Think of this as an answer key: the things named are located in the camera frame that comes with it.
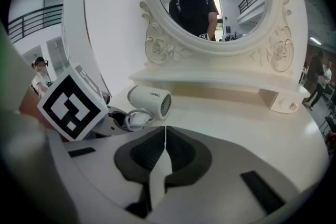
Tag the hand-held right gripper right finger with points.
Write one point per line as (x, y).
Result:
(223, 165)

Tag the person's left forearm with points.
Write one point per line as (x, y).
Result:
(30, 105)

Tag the white hair dryer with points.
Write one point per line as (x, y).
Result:
(149, 98)

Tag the black balcony railing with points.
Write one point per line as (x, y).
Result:
(34, 23)

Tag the oval white-framed mirror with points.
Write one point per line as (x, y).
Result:
(210, 8)

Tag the black office chair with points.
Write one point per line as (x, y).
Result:
(329, 118)

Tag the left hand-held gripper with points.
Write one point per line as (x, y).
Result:
(71, 105)

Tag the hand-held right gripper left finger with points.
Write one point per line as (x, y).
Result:
(105, 165)

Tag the white shelf unit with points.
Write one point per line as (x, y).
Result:
(78, 34)

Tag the cream ornate dressing table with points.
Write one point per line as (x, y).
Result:
(236, 126)

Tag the rectangular ceiling light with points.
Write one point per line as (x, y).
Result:
(315, 41)

